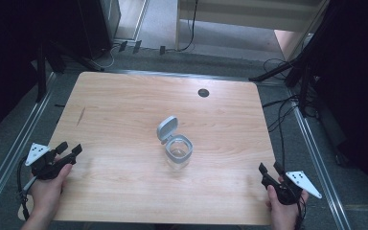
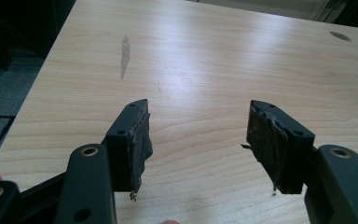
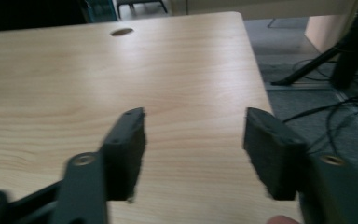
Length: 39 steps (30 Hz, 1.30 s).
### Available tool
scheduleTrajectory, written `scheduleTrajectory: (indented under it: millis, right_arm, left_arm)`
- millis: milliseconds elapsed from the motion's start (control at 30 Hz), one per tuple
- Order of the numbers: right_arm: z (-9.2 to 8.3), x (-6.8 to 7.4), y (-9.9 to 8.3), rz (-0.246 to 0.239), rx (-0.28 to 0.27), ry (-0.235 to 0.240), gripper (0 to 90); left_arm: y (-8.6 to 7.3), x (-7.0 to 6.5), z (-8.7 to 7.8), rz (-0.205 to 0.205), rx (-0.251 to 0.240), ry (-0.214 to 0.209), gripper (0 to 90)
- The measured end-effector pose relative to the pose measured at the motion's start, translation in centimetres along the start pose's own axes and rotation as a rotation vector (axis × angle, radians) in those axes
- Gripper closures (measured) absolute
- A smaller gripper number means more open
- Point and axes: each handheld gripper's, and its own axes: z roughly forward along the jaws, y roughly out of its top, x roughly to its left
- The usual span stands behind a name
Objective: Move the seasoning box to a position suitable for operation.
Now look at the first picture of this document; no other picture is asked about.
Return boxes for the black curtain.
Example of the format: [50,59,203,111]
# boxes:
[312,0,368,212]

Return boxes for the person's left hand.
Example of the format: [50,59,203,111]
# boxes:
[28,155,74,219]

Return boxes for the dark cabinet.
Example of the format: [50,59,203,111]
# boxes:
[76,0,123,60]

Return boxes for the black hanging cable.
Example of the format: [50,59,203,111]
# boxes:
[167,0,199,53]

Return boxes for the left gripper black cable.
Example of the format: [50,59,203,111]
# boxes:
[16,156,31,221]

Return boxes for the black floor cables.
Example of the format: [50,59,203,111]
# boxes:
[262,57,320,171]

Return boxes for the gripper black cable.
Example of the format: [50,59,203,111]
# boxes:
[16,156,31,221]
[294,193,308,230]

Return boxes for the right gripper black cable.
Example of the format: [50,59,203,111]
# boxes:
[294,193,308,230]

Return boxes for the aluminium floor rail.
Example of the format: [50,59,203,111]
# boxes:
[288,90,353,230]
[0,72,58,215]

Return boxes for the clear jar with grey lid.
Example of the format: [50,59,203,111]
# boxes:
[156,115,195,170]

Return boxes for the person's right hand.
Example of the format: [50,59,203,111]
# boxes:
[265,175,310,230]

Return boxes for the white floor cable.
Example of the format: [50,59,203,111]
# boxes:
[92,44,123,69]

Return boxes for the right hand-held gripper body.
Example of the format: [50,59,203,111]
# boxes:
[261,170,323,206]

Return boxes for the black stand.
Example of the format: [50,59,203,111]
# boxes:
[34,39,104,104]
[248,3,336,118]

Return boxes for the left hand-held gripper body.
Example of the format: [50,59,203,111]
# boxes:
[24,142,78,181]

